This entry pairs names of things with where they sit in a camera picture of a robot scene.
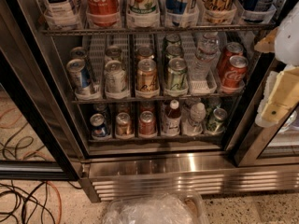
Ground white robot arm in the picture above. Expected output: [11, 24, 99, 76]
[254, 2, 299, 128]

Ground white labelled can top shelf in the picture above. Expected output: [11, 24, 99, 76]
[43, 0, 81, 27]

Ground blue front can middle shelf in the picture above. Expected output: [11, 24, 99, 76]
[66, 59, 94, 95]

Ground gold can bottom shelf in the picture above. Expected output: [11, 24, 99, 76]
[116, 112, 133, 136]

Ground black floor cables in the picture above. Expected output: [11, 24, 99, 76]
[0, 179, 82, 224]

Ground clear water bottle bottom shelf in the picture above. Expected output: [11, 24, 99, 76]
[183, 103, 206, 136]

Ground green rear can middle shelf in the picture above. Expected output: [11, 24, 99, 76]
[164, 34, 181, 48]

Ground clear water bottle shelf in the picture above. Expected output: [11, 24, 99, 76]
[183, 103, 206, 136]
[191, 32, 220, 81]

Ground gold black can top shelf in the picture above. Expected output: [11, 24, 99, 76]
[202, 0, 234, 24]

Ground blue white can top shelf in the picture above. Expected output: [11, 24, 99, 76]
[165, 0, 197, 27]

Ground blue rear can middle shelf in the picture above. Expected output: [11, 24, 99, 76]
[70, 47, 88, 60]

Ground red front cola can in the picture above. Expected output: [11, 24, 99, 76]
[221, 55, 248, 88]

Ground white rear can middle shelf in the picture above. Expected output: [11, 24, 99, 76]
[105, 45, 122, 63]

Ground green front can shelf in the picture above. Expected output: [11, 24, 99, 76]
[166, 58, 187, 91]

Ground white-capped juice bottle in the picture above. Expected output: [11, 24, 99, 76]
[163, 100, 181, 136]

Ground gold rear can middle shelf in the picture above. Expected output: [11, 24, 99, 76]
[136, 46, 155, 62]

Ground white green can top shelf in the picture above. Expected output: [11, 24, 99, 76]
[127, 0, 158, 18]

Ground blue can bottom shelf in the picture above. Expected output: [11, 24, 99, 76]
[90, 113, 110, 139]

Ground clear plastic bag bin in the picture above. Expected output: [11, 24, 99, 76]
[101, 189, 210, 224]

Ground middle wire shelf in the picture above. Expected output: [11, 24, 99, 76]
[71, 91, 243, 105]

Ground red cola can top shelf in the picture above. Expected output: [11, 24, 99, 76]
[87, 0, 119, 27]

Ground red rear cola can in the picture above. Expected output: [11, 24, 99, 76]
[216, 42, 244, 76]

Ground gold front can middle shelf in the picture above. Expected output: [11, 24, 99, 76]
[136, 59, 158, 92]

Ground top wire shelf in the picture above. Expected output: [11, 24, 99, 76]
[40, 22, 276, 36]

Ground clear water bottle middle shelf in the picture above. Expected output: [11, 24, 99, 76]
[191, 32, 220, 81]

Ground left glass fridge door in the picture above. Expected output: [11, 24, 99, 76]
[0, 0, 85, 180]

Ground glass fridge door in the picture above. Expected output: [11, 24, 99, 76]
[0, 0, 85, 180]
[224, 0, 299, 168]

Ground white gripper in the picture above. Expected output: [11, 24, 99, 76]
[253, 27, 299, 129]

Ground white front can middle shelf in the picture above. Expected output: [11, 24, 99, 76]
[105, 61, 127, 93]

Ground steel fridge bottom grille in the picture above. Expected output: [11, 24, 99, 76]
[78, 153, 299, 203]

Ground wire shelf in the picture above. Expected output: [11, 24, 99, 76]
[71, 91, 243, 105]
[40, 22, 276, 36]

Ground right glass fridge door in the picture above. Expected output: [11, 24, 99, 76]
[224, 0, 299, 168]

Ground green can bottom shelf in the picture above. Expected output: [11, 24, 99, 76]
[206, 108, 227, 133]

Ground red can bottom shelf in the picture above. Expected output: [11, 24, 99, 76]
[138, 111, 156, 135]

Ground orange floor cable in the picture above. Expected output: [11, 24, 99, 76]
[43, 180, 64, 224]

